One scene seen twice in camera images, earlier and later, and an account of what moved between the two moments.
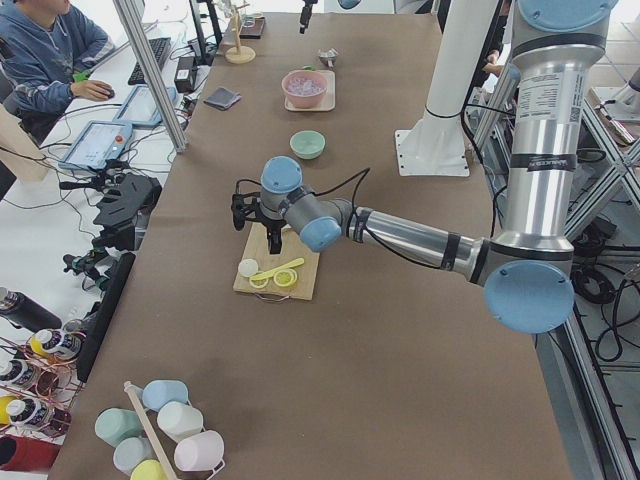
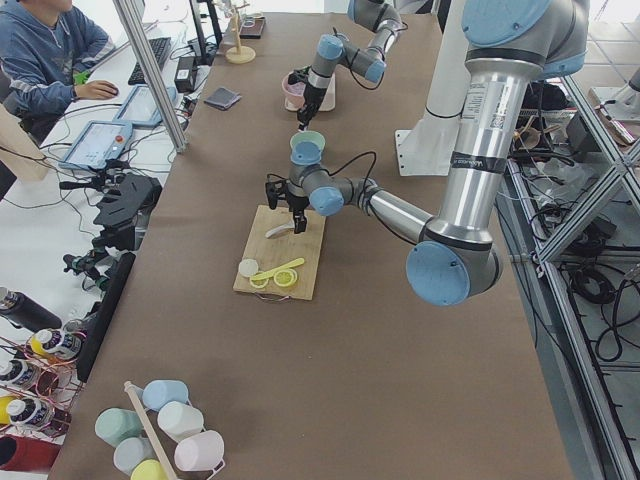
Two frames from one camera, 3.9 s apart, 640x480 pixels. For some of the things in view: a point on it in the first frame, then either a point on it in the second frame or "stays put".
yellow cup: (149, 470) stays put
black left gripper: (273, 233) -> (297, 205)
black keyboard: (159, 47) stays put
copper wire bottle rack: (40, 387) stays put
